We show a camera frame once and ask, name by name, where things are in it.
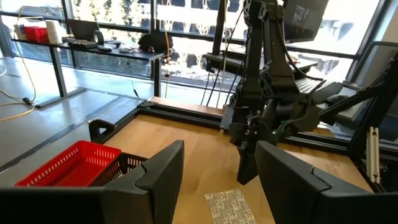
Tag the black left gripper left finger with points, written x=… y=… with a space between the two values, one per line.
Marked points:
x=149 y=199

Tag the silver aluminium profile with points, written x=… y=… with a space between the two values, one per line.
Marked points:
x=373 y=155

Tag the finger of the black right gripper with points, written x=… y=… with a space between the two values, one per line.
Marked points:
x=247 y=165

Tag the black bag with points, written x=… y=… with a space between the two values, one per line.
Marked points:
x=155 y=42

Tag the clear adhesive bandage pack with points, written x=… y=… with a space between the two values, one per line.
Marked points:
x=228 y=207

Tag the black aluminium table frame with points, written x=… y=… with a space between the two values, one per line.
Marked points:
x=180 y=115

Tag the black side desk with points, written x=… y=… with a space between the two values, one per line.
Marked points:
x=124 y=55

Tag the red storage box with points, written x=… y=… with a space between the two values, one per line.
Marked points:
x=35 y=34

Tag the black computer desk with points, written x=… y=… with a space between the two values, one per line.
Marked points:
x=224 y=62

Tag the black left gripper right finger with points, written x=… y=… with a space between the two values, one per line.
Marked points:
x=298 y=202

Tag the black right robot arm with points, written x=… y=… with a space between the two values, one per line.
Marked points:
x=253 y=62

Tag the white paper roll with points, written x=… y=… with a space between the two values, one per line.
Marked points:
x=54 y=31

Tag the black vertical pole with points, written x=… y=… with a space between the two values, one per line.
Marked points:
x=219 y=28

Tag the black rig support strut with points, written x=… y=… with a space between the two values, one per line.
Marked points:
x=382 y=102

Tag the black tape roll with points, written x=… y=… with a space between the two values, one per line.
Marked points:
x=95 y=36

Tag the dark laptop on desk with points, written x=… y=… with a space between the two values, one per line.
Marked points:
x=82 y=29

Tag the black laptop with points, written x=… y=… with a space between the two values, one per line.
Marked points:
x=314 y=85

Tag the black monitor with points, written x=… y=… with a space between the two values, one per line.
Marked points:
x=304 y=18

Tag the red plastic mesh basket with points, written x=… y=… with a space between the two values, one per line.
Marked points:
x=71 y=168

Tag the black hook bracket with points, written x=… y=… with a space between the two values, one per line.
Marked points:
x=96 y=124

